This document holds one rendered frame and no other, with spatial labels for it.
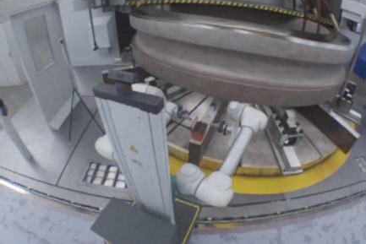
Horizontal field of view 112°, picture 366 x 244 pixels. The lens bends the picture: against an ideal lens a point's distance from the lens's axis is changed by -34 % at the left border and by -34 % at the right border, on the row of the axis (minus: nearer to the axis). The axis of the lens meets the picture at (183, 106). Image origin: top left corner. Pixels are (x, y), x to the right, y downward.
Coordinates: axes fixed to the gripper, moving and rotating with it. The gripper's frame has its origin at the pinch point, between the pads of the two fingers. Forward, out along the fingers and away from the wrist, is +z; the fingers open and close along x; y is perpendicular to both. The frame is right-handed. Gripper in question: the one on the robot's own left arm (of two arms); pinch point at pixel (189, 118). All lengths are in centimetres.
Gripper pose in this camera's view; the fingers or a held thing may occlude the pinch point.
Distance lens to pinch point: 206.0
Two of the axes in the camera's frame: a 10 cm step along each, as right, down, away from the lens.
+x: -7.2, 4.1, -5.6
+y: 0.0, 8.1, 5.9
